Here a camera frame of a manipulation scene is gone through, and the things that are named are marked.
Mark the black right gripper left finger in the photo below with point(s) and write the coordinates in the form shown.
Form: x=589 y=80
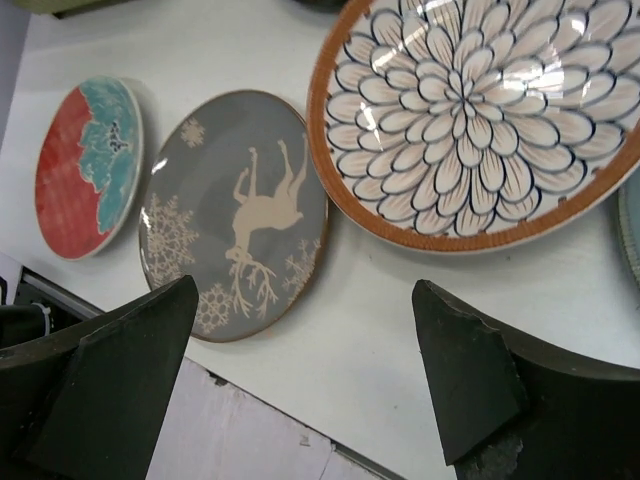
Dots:
x=89 y=401

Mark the red and teal plate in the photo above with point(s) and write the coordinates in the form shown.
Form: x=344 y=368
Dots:
x=89 y=168

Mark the light blue plate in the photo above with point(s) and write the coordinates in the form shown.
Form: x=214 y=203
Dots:
x=628 y=223

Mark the flower pattern bowl orange rim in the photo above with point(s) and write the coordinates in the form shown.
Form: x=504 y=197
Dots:
x=469 y=126

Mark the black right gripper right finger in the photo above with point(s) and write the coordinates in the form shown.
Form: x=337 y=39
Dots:
x=474 y=384

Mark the green plastic bin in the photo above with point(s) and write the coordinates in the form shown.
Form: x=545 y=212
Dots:
x=48 y=7

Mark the grey reindeer plate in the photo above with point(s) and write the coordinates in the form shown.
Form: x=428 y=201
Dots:
x=234 y=202

